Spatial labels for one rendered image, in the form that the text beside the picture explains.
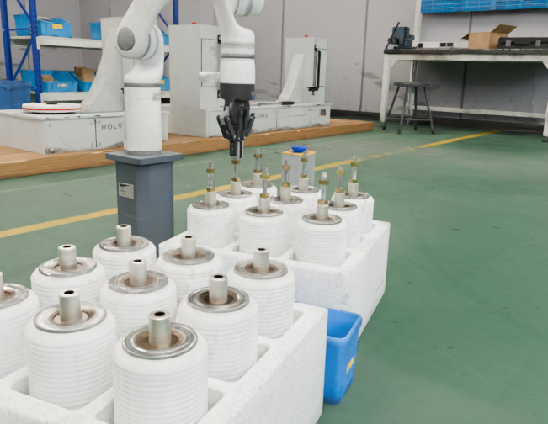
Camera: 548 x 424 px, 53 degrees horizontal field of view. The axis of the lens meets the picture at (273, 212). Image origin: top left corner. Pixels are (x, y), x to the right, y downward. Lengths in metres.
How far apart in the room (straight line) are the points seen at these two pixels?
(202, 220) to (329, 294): 0.29
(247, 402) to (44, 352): 0.22
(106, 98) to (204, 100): 0.70
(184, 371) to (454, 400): 0.57
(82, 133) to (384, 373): 2.40
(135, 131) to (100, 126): 1.73
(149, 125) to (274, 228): 0.54
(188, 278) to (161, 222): 0.72
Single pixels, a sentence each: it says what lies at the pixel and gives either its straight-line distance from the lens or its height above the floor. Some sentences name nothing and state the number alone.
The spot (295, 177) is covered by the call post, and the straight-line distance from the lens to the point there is 1.45.
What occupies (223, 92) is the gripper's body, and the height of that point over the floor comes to 0.47.
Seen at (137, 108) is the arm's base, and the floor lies 0.42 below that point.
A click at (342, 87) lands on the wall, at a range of 6.87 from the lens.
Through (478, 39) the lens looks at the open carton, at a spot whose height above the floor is 0.86.
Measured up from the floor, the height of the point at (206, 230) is 0.21.
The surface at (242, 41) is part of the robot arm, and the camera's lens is 1.17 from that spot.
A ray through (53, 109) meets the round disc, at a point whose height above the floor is 0.29.
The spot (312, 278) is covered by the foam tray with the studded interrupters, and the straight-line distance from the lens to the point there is 1.00.
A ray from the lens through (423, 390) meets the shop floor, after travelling 1.02.
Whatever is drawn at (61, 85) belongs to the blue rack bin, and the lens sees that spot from 6.14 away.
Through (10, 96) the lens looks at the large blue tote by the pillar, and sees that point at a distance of 5.53.
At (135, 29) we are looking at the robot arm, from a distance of 1.43.
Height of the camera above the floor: 0.52
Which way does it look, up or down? 14 degrees down
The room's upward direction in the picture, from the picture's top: 2 degrees clockwise
